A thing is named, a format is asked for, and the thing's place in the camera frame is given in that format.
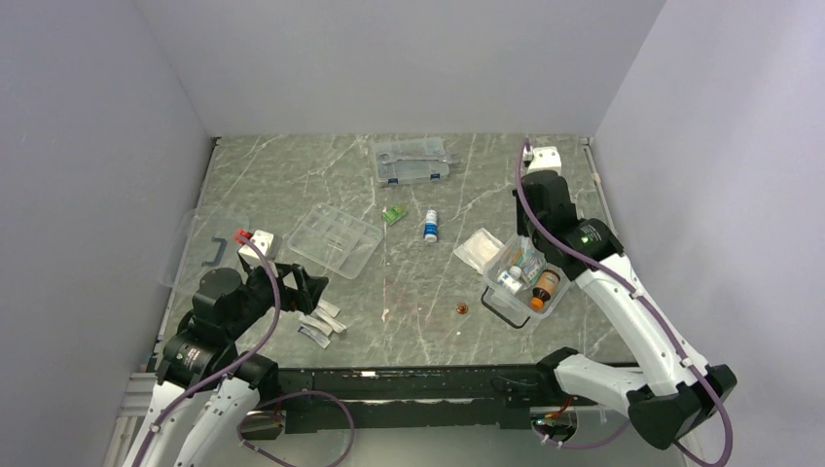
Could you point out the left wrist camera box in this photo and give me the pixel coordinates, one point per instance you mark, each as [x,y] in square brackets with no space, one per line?
[266,243]

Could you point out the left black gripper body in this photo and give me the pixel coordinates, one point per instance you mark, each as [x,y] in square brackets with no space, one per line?
[259,290]

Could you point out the teal striped packet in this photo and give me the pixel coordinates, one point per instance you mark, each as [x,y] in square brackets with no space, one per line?
[528,260]

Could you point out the white bottle blue label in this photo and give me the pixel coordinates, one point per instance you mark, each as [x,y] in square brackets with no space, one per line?
[431,233]

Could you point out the clear screw box blue latches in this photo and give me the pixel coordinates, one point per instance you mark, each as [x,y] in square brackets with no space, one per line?
[402,162]

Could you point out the small white pill bottle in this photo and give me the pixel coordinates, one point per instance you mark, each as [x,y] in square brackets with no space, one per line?
[510,280]

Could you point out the clear divided organizer tray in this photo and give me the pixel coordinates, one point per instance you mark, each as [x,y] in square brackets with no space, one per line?
[335,240]

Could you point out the black base frame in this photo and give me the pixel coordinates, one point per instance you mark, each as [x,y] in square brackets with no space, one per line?
[308,400]

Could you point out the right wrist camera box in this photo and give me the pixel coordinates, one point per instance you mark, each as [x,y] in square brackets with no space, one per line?
[535,159]

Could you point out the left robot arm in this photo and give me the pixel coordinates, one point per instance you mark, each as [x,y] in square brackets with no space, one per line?
[205,386]

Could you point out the white sachet top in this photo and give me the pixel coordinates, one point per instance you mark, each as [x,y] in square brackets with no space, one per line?
[328,308]

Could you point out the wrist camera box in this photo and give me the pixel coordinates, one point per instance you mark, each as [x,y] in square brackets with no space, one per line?
[266,243]
[535,159]

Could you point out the blue printed sachet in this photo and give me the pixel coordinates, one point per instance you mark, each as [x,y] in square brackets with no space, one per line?
[315,335]

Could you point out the clear first aid box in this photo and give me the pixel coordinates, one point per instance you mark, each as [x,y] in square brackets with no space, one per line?
[514,309]

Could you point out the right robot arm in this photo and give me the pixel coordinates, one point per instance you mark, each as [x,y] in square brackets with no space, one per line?
[675,389]

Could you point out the brown bottle orange cap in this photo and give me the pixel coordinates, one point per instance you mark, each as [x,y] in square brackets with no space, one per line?
[543,289]

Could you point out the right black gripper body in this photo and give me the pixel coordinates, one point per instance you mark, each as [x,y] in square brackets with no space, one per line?
[521,225]

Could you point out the white gauze pad packet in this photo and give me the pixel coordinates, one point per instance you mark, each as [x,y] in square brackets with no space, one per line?
[479,249]

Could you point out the small green box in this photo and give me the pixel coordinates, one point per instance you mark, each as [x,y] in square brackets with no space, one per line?
[393,214]

